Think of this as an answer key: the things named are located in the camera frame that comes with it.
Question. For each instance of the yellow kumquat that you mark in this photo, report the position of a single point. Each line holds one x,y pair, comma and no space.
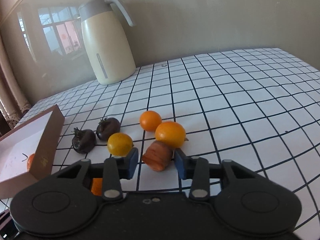
119,144

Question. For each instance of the reddish wrinkled fruit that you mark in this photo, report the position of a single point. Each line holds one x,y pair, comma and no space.
157,156

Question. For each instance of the beige curtain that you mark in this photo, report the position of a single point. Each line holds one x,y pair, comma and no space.
14,104

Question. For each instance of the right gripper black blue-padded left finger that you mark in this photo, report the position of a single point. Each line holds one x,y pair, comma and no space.
116,169

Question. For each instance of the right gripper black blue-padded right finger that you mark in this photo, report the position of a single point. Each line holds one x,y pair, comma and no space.
195,169

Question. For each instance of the dark strawberry right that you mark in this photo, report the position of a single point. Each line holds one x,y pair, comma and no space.
107,127

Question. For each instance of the brown white cardboard box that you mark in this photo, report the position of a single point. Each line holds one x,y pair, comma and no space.
39,135

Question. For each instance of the cream thermos jug grey lid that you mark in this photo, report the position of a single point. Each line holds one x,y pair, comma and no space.
105,40

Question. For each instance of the dark strawberry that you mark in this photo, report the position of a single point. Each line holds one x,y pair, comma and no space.
83,141
107,127

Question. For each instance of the dark strawberry left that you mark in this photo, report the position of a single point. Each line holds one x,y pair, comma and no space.
83,141

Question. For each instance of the orange kumquat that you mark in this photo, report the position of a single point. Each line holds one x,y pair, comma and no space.
150,120
171,133

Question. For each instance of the white black checked tablecloth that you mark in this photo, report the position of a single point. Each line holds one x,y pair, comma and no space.
253,114

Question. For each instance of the orange fruit in box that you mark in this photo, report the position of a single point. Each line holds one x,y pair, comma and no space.
30,161

